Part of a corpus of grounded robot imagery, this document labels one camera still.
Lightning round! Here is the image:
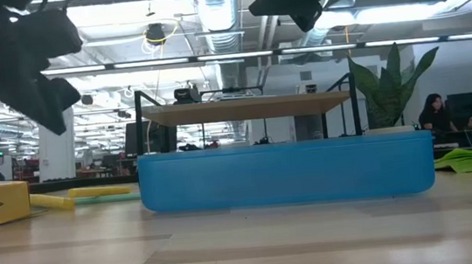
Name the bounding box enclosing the silver ventilation duct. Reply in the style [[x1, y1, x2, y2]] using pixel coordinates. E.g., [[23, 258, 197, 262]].
[[191, 0, 254, 93]]

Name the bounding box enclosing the teal pen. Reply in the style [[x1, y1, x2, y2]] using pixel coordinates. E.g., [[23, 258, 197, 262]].
[[73, 191, 142, 207]]

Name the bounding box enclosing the white plant pot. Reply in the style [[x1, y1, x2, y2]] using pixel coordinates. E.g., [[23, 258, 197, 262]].
[[365, 124, 416, 136]]

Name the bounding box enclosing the black computer monitor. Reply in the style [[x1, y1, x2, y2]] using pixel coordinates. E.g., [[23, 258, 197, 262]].
[[122, 118, 180, 158]]

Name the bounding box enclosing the green snake plant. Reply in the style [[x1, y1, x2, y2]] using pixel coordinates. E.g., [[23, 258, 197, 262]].
[[345, 38, 448, 133]]

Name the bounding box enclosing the white pillar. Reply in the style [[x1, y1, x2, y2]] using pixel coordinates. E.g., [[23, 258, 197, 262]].
[[32, 107, 82, 184]]

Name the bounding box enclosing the blue plastic pencil case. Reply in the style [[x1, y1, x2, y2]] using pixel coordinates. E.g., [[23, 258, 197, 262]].
[[135, 124, 440, 225]]

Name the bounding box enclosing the rig crossbar with light strips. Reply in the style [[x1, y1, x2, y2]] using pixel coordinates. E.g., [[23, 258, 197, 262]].
[[0, 24, 472, 90]]

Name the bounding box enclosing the black ceiling camera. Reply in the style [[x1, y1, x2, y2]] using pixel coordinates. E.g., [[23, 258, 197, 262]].
[[144, 22, 168, 48]]

